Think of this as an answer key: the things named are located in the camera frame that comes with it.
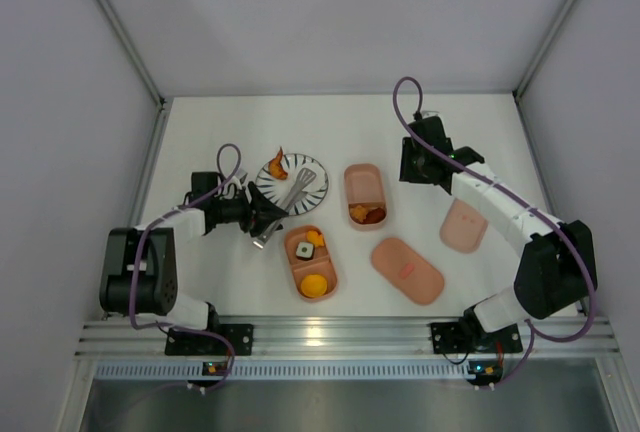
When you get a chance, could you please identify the orange fried shrimp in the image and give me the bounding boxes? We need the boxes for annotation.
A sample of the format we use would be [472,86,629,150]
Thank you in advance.
[267,148,288,180]

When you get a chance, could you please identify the metal serving tongs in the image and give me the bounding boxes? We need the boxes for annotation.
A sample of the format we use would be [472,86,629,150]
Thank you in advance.
[252,167,317,249]

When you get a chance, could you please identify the orange fish shaped food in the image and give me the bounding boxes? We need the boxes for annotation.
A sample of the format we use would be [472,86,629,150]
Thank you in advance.
[306,229,326,248]

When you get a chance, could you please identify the pink divided lunch box tray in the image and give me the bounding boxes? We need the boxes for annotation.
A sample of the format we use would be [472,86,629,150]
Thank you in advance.
[343,163,388,231]

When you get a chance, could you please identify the brown meat slice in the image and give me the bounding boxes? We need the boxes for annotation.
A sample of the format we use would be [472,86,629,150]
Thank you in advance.
[363,208,386,224]

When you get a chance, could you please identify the light pink lid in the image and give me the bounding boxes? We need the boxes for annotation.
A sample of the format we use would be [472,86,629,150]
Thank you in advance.
[439,199,488,254]

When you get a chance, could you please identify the orange round dumpling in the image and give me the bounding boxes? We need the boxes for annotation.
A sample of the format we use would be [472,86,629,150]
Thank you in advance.
[300,274,328,299]

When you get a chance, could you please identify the pink lunch box lid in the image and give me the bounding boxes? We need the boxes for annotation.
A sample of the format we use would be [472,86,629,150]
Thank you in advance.
[371,237,445,306]

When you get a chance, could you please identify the orange fried nugget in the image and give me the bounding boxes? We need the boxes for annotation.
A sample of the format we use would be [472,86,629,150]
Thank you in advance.
[349,205,369,223]

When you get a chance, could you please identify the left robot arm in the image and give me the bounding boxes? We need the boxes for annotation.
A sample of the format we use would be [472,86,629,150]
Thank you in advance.
[99,172,286,335]

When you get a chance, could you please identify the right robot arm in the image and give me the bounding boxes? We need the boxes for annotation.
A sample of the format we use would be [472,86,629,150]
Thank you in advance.
[400,113,597,334]

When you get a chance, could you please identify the blue striped white plate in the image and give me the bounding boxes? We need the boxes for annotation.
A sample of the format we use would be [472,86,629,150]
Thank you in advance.
[255,153,329,216]

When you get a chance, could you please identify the sushi roll piece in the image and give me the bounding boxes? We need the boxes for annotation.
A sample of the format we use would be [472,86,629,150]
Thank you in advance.
[295,241,315,261]

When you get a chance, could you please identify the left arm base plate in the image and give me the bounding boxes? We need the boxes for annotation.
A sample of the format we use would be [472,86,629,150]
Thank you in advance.
[164,323,254,357]

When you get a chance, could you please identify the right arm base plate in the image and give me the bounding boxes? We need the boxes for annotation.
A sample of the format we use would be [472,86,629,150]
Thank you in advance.
[429,321,524,355]

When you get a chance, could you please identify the aluminium mounting rail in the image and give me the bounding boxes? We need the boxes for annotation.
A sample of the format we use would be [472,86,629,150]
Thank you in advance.
[74,316,620,360]

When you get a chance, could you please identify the left aluminium frame post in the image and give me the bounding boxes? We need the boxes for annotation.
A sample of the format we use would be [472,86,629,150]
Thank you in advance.
[94,0,166,109]

